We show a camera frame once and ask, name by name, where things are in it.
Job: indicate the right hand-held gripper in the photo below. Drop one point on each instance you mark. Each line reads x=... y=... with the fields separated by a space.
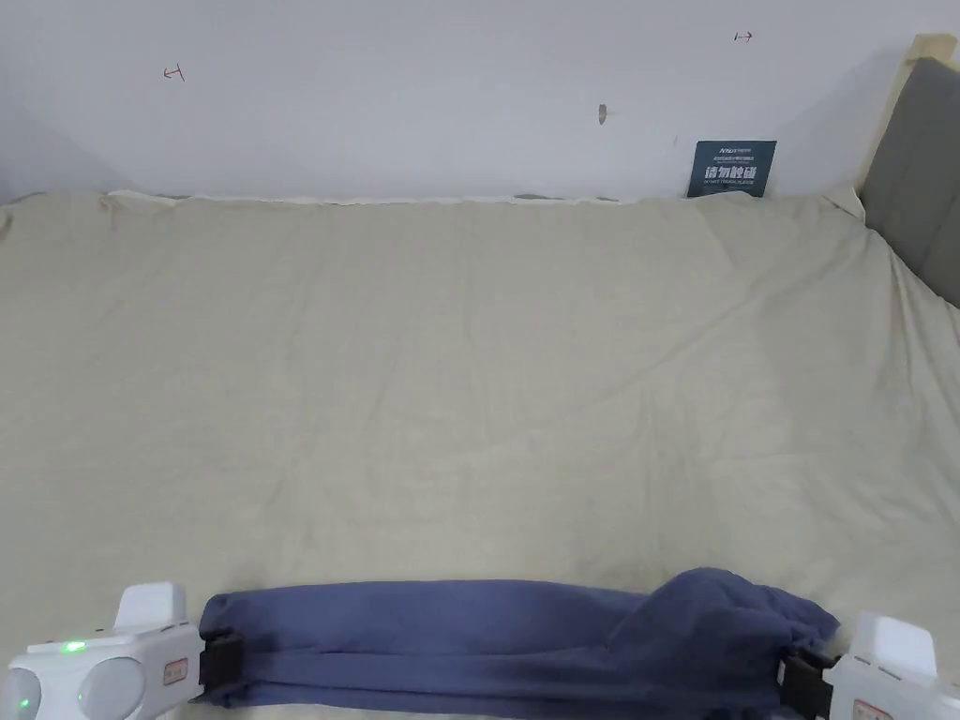
x=892 y=682

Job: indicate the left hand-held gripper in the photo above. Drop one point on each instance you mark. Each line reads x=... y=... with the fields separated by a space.
x=112 y=675

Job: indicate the dark blue garment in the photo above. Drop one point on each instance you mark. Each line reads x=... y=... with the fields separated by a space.
x=480 y=637

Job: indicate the bed with beige sheet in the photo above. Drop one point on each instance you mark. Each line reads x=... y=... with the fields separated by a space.
x=450 y=360

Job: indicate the grey padded headboard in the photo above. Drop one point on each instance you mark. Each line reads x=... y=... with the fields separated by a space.
x=919 y=172

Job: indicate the dark teal printed card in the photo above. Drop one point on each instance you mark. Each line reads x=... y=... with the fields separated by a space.
x=731 y=171

